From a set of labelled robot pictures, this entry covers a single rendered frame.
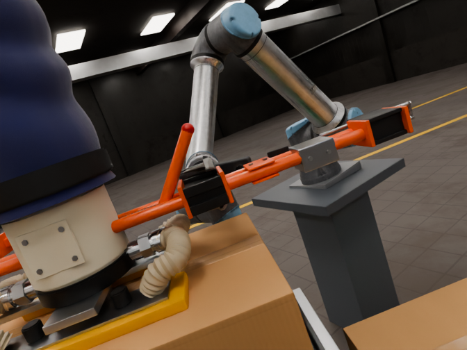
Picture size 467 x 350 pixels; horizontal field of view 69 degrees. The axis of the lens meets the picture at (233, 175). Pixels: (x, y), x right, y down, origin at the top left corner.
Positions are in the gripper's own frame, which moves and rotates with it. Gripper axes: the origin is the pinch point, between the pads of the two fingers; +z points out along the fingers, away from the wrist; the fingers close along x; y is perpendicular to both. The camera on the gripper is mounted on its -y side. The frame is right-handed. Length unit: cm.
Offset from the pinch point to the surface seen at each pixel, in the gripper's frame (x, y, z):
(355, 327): -53, -22, -18
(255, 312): -13.7, 1.1, 20.3
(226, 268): -12.8, 3.5, 6.2
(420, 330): -53, -35, -9
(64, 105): 21.4, 18.6, 4.0
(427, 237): -104, -117, -132
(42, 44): 31.3, 18.5, 2.5
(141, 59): 229, 78, -952
